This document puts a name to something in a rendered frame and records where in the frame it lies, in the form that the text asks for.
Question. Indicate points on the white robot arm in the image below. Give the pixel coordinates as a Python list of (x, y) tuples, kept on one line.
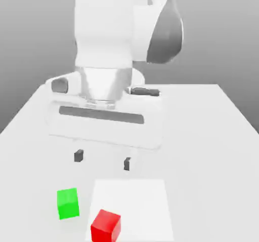
[(103, 33)]

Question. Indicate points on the small green cube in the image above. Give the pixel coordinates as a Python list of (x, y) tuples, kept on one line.
[(68, 204)]

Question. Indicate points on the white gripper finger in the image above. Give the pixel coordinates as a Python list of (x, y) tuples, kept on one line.
[(127, 164), (78, 156)]

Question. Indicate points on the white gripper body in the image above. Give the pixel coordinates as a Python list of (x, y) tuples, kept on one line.
[(101, 128)]

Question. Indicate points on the small red cube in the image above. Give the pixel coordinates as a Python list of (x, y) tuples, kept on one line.
[(105, 226)]

